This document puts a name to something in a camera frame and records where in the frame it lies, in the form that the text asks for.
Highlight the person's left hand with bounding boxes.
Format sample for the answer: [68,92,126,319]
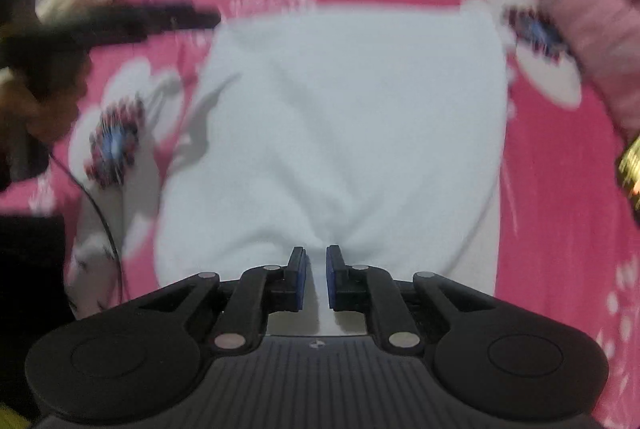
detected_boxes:
[22,64,88,142]

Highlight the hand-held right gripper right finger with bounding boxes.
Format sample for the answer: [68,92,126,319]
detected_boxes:
[326,245,496,355]

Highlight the person's dark clothing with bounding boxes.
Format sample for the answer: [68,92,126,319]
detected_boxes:
[0,214,68,415]

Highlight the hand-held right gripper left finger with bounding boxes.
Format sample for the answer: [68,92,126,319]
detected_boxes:
[137,246,307,355]

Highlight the white sweatshirt with orange print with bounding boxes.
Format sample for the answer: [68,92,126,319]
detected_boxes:
[155,9,511,337]

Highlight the black cable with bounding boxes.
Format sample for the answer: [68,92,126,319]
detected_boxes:
[50,149,125,310]

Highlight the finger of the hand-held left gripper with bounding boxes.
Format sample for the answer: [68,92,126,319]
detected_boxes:
[82,0,222,47]

